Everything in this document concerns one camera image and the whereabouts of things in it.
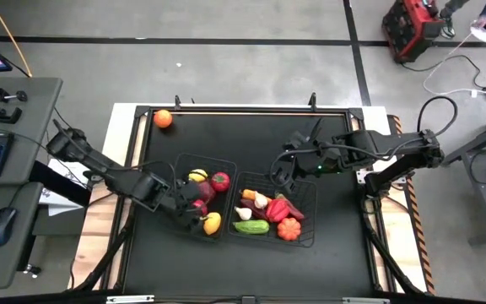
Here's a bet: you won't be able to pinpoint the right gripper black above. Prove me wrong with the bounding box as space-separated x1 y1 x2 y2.
273 143 348 192

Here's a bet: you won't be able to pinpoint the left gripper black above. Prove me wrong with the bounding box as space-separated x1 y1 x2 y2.
158 181 207 233

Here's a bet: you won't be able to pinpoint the black wire basket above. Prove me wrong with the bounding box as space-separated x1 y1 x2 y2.
227 171 318 248
170 152 238 242

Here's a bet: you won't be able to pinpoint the dark red apple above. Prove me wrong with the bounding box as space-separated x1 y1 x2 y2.
198 181 217 204

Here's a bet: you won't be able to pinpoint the yellow lemon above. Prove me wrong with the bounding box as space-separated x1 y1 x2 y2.
202 211 223 236
187 168 208 183

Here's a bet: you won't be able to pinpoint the dark red chili pepper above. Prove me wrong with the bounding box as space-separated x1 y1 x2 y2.
275 193 305 221

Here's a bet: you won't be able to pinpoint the round red fruit green calyx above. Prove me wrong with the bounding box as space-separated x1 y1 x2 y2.
210 171 231 193

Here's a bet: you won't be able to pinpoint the orange carrot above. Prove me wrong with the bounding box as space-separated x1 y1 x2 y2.
241 188 273 204

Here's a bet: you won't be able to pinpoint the purple eggplant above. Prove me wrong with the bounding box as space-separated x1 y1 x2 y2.
239 198 272 220

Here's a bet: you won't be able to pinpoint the orange pumpkin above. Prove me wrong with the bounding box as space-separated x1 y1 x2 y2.
276 217 302 242

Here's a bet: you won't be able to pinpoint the green cucumber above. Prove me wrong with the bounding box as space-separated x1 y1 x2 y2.
232 219 271 236

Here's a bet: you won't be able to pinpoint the orange fruit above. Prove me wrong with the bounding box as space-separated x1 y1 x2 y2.
153 109 174 129

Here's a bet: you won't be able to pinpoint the white papers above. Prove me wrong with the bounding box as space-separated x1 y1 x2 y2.
39 158 90 217

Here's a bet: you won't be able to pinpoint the yellow black hazard tape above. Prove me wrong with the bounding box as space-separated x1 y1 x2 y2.
390 116 436 296

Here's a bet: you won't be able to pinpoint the grey side desk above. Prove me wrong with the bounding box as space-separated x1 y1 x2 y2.
0 77 63 187

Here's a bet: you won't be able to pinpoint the black computer mouse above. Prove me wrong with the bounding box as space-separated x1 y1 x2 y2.
0 206 18 248

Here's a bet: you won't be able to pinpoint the red and black case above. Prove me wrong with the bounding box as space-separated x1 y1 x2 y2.
381 0 445 64

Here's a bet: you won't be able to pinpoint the white floor cable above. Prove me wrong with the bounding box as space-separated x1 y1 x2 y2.
421 31 486 98

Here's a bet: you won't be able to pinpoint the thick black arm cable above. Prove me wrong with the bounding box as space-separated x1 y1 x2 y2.
416 95 458 138

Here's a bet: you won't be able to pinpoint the black floor cable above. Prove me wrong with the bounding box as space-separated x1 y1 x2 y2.
401 53 486 93

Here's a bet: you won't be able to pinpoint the yellow cord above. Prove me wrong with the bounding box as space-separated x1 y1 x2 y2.
0 0 33 79

